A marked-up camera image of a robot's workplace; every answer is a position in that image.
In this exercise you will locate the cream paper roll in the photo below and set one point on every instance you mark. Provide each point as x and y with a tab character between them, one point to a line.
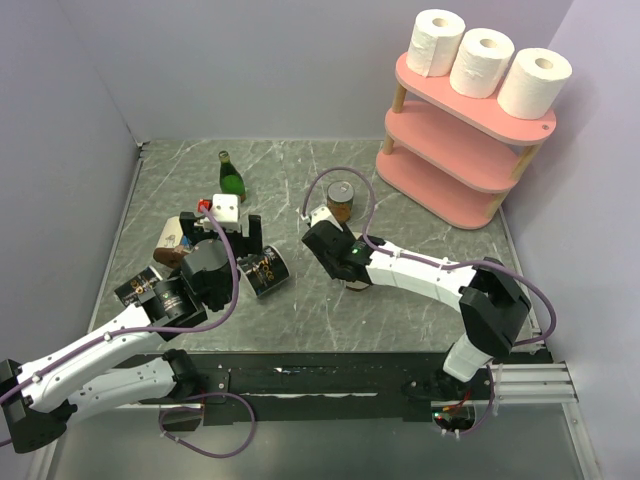
359	257

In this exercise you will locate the green glass bottle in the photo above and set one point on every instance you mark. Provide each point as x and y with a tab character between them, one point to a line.
230	180

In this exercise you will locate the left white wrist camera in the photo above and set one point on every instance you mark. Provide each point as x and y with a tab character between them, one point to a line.
225	209

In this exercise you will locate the white paper towel roll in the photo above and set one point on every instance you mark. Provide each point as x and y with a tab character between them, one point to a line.
481	62
434	43
533	82

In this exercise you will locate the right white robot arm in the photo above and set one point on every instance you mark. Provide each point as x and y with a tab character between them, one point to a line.
493	307

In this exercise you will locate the brown glass jar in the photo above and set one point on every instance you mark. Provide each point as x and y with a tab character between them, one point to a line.
340	198

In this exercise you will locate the black paper roll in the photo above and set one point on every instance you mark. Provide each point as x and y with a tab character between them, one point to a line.
263	272
142	282

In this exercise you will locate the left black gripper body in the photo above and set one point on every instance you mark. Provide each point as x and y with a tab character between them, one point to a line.
238	242

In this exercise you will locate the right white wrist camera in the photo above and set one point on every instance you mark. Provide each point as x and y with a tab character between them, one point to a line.
321	214

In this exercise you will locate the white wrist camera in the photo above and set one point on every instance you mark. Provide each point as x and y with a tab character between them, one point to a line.
321	214
225	209

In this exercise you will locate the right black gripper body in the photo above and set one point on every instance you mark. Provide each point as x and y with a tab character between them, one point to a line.
331	269

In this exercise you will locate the pink three-tier shelf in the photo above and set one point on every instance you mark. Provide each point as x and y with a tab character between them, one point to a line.
456	156

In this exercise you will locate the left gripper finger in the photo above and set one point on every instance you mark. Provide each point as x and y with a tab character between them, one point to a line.
188	225
253	242

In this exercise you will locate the printed paper roll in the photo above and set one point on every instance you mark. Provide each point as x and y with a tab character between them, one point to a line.
172	245

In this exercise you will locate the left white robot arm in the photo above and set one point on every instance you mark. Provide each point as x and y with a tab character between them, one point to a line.
42	398

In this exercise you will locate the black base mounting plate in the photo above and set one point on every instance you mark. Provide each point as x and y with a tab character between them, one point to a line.
239	386

